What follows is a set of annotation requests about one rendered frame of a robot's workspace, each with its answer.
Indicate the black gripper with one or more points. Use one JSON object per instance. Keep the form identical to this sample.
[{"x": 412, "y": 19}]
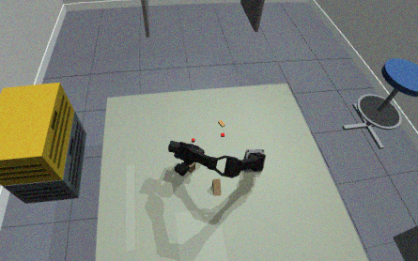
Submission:
[{"x": 183, "y": 168}]

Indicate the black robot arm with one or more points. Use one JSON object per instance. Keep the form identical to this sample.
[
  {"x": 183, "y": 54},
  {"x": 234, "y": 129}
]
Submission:
[{"x": 233, "y": 166}]

